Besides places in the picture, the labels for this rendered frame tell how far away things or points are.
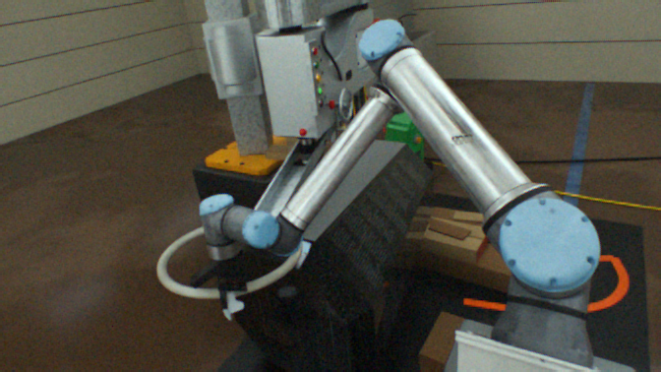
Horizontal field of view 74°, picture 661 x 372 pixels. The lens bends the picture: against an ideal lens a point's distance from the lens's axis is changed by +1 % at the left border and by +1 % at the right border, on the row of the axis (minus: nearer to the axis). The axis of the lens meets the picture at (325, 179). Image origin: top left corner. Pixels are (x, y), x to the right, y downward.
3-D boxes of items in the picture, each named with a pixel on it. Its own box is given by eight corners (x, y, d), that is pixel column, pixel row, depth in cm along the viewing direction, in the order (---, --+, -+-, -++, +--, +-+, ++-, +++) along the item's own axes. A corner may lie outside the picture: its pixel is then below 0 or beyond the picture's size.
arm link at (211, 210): (215, 210, 110) (189, 202, 116) (223, 251, 115) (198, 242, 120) (241, 195, 117) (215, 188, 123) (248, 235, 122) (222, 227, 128)
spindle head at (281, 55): (308, 115, 219) (295, 22, 199) (349, 116, 210) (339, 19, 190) (273, 143, 190) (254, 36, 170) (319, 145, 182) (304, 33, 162)
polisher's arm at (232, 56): (203, 87, 240) (191, 39, 229) (224, 71, 270) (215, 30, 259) (335, 76, 227) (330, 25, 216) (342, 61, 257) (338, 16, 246)
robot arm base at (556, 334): (585, 366, 94) (591, 319, 96) (600, 371, 78) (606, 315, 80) (492, 339, 102) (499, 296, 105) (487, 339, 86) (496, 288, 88)
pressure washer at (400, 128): (401, 166, 404) (397, 73, 365) (434, 175, 380) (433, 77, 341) (377, 181, 383) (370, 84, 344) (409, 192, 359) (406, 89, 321)
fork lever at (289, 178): (310, 121, 218) (307, 113, 215) (345, 123, 211) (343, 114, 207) (246, 223, 174) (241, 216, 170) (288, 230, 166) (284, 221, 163)
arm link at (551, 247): (615, 272, 81) (409, 36, 120) (627, 254, 66) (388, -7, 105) (541, 314, 84) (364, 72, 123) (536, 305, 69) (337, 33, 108)
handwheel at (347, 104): (335, 115, 205) (332, 84, 199) (356, 115, 201) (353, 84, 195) (324, 126, 194) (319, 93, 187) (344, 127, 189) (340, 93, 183)
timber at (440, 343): (444, 382, 198) (444, 363, 193) (419, 371, 205) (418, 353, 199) (464, 336, 220) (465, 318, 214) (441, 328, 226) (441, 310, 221)
